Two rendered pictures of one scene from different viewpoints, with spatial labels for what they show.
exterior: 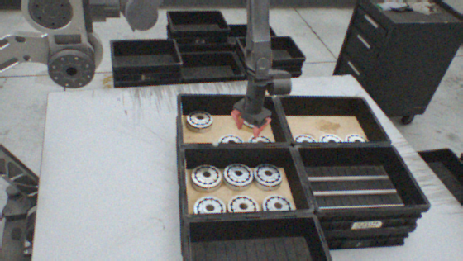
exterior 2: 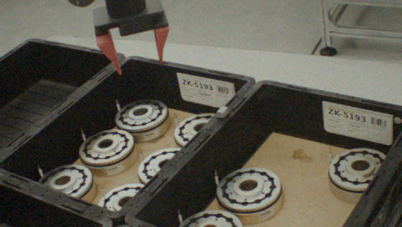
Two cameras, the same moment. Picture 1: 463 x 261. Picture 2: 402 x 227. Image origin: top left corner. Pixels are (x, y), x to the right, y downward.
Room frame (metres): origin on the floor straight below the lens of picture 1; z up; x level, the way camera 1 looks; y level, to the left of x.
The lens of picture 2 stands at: (1.76, -0.54, 1.54)
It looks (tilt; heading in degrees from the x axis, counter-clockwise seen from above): 32 degrees down; 143
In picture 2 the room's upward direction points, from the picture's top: 11 degrees counter-clockwise
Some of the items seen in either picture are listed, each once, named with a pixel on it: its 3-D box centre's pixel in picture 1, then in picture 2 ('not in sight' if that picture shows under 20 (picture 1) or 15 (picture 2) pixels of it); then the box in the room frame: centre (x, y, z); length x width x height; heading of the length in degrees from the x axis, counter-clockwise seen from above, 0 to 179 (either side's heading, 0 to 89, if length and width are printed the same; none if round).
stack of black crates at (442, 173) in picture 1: (441, 187); not in sight; (1.69, -1.24, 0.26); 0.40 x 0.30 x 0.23; 21
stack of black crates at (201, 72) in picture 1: (207, 86); not in sight; (2.25, 0.21, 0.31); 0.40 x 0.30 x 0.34; 111
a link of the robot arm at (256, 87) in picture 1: (259, 87); not in sight; (0.98, -0.06, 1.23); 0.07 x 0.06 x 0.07; 111
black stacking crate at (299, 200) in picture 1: (241, 190); (132, 152); (0.91, -0.06, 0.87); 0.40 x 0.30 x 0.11; 104
